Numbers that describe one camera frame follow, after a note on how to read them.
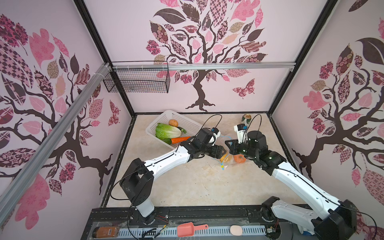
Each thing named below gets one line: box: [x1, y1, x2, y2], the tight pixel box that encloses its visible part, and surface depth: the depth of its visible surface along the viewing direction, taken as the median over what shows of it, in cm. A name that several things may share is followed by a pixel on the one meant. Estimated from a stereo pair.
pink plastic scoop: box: [177, 222, 209, 238], surface depth 71 cm
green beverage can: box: [241, 113, 252, 125], surface depth 106 cm
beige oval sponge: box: [230, 225, 243, 236], surface depth 71 cm
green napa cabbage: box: [155, 123, 182, 145], surface depth 100 cm
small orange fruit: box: [169, 119, 179, 127], surface depth 109 cm
